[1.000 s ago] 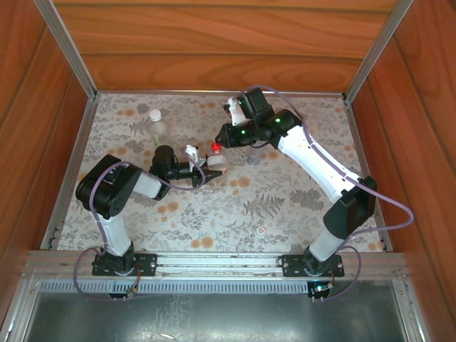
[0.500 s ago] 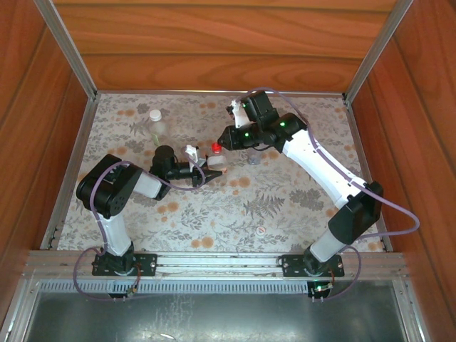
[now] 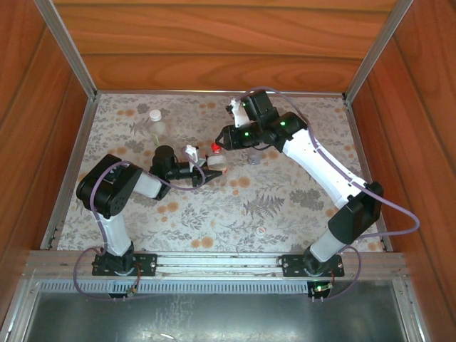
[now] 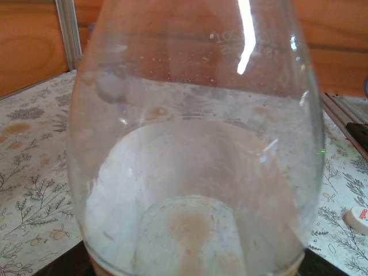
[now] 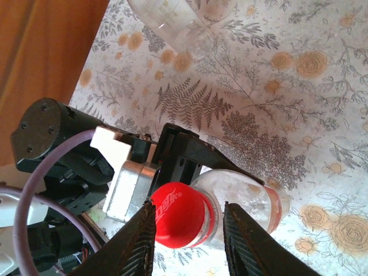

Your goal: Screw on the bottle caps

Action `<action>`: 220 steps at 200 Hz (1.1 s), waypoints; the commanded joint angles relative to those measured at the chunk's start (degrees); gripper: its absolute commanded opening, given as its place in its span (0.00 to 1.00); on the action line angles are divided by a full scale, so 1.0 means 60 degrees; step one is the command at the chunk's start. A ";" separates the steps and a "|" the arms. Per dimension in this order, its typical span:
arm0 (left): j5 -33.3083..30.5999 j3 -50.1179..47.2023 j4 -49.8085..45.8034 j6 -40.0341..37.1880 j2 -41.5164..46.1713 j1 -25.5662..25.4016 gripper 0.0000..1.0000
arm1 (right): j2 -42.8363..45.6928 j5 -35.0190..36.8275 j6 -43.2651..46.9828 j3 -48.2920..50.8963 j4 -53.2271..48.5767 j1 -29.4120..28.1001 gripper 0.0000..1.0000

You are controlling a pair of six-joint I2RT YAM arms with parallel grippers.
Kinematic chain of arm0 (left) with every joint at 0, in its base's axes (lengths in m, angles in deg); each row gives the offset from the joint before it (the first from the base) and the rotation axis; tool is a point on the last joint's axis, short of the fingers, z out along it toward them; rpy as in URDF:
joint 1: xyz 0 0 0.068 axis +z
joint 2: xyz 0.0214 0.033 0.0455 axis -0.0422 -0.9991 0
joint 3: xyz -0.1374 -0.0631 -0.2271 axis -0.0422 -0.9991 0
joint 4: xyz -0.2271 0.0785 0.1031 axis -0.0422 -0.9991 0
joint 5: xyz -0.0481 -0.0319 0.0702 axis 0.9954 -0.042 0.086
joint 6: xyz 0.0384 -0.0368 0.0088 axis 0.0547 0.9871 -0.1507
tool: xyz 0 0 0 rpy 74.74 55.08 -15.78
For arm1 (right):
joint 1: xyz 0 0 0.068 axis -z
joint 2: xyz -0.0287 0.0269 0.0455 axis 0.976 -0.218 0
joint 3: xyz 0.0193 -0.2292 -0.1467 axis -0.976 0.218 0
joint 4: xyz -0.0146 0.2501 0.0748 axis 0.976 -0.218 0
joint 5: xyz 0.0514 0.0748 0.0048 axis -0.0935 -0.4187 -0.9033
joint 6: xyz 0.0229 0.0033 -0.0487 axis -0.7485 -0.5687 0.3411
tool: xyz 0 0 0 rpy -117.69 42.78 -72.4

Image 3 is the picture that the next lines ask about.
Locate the red bottle cap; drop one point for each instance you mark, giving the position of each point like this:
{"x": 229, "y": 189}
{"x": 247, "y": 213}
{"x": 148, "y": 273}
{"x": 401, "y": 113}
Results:
{"x": 216, "y": 147}

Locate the clear bottle red white label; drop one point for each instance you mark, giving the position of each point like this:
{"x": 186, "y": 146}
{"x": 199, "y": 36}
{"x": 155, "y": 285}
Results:
{"x": 217, "y": 163}

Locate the small blue-tinted clear bottle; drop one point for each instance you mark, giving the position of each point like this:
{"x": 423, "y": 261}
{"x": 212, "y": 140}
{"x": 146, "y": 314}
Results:
{"x": 254, "y": 156}

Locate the large clear plastic bottle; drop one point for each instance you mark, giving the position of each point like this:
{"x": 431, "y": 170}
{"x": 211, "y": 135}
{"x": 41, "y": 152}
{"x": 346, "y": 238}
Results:
{"x": 158, "y": 130}

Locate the plain white bottle cap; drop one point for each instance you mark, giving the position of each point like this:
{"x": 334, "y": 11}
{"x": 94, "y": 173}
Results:
{"x": 155, "y": 114}

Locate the white cap with red print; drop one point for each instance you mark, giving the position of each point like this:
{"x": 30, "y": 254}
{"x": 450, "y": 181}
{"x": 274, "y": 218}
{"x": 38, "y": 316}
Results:
{"x": 261, "y": 230}

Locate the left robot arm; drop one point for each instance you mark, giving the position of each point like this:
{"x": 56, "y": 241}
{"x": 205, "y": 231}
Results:
{"x": 112, "y": 231}

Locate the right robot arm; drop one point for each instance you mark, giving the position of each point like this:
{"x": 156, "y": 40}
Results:
{"x": 320, "y": 167}

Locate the floral print tablecloth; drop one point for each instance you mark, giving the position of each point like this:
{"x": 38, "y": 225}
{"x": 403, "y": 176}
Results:
{"x": 221, "y": 210}

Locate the grey metal sheet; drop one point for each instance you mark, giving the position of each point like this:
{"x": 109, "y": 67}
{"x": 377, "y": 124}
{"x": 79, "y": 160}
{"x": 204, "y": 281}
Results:
{"x": 213, "y": 317}

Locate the small circuit board green LED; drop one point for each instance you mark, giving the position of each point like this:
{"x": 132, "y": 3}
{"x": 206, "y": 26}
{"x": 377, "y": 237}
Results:
{"x": 321, "y": 288}

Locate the thin aluminium edge rail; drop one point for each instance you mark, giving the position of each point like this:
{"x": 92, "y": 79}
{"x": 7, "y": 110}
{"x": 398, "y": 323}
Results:
{"x": 178, "y": 92}

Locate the long aluminium mounting rail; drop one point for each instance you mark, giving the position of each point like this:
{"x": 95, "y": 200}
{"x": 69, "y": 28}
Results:
{"x": 213, "y": 261}

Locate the aluminium side rail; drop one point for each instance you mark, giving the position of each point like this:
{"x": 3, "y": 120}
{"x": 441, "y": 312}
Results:
{"x": 357, "y": 142}
{"x": 69, "y": 171}

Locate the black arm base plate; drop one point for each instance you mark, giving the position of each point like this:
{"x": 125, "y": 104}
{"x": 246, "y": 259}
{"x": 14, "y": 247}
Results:
{"x": 292, "y": 265}
{"x": 146, "y": 265}

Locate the aluminium frame post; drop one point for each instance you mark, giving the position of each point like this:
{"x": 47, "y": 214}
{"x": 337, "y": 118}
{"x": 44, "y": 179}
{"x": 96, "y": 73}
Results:
{"x": 67, "y": 50}
{"x": 377, "y": 46}

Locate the aluminium lower frame rail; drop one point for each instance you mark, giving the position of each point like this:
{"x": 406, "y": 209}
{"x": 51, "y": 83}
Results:
{"x": 16, "y": 317}
{"x": 409, "y": 313}

